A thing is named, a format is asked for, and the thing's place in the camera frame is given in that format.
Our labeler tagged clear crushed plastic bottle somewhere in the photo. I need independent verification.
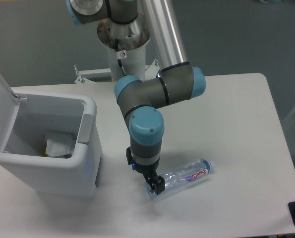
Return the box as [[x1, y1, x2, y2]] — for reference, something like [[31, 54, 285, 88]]
[[146, 159, 214, 201]]

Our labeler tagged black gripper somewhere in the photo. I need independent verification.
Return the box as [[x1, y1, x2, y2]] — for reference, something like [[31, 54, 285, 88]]
[[126, 147, 165, 195]]

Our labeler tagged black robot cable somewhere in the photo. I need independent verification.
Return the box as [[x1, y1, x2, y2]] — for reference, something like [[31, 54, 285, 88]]
[[114, 38, 130, 82]]

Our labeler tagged yellow trash in can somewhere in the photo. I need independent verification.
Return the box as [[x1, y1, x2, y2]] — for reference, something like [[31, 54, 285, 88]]
[[42, 147, 49, 157]]

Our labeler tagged clear plastic wrapper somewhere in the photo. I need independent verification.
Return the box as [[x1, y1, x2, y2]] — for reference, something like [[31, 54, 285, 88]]
[[45, 132, 75, 158]]

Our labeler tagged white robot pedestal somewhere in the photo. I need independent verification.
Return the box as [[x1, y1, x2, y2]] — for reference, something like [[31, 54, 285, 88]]
[[75, 13, 160, 83]]

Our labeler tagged white trash can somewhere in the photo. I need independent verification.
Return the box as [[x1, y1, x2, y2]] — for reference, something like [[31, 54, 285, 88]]
[[0, 89, 102, 197]]

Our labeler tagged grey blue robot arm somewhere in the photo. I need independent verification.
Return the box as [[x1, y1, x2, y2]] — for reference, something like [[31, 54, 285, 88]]
[[66, 0, 206, 194]]

